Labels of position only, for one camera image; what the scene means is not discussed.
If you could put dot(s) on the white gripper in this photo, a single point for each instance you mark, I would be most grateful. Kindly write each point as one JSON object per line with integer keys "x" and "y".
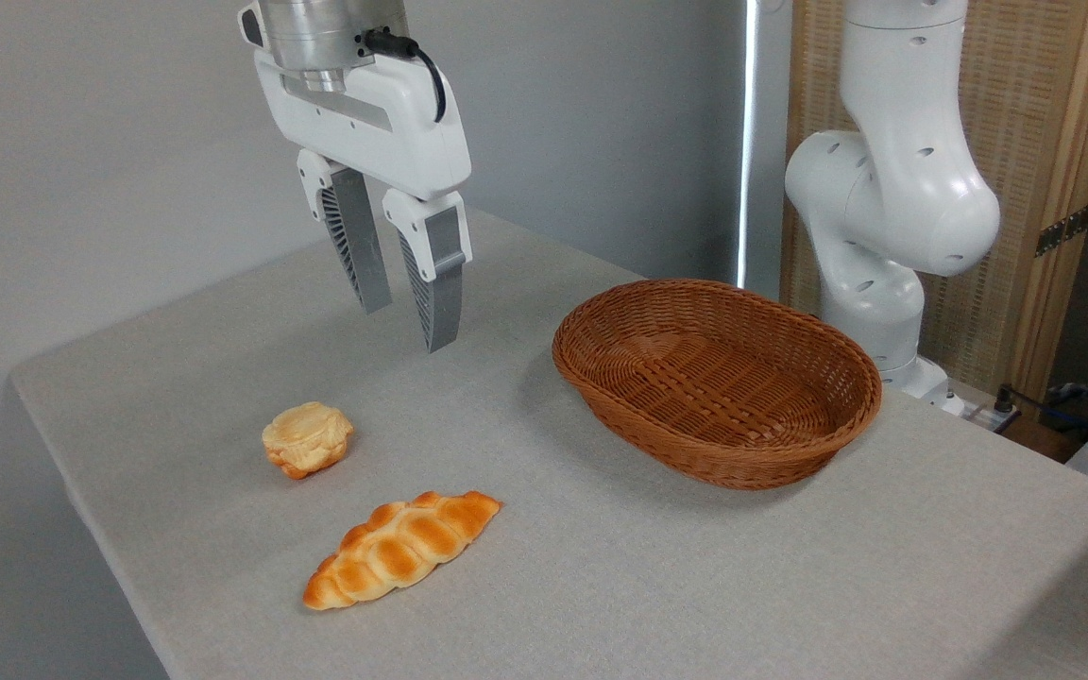
{"x": 383, "y": 123}

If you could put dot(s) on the long braided bread loaf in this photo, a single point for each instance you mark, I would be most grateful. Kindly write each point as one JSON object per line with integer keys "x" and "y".
{"x": 402, "y": 548}

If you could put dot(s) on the small round bread bun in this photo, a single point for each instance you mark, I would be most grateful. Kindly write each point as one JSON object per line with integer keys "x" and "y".
{"x": 306, "y": 437}

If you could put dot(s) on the brown oval wicker basket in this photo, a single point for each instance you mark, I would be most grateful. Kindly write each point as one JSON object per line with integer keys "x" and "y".
{"x": 742, "y": 434}

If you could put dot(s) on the white power strip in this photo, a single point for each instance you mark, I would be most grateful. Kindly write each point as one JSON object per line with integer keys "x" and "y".
{"x": 986, "y": 416}

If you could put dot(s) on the black power plug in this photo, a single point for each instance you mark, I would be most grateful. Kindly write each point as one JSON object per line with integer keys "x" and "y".
{"x": 1005, "y": 399}

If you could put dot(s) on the wooden rattan folding screen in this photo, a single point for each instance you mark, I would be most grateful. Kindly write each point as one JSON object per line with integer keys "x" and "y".
{"x": 1026, "y": 113}

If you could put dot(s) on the brown wooden board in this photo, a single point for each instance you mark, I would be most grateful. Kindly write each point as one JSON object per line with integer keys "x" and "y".
{"x": 1040, "y": 439}

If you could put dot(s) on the dark metal screen hinge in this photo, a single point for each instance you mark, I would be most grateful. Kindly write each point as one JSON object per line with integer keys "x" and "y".
{"x": 1063, "y": 229}

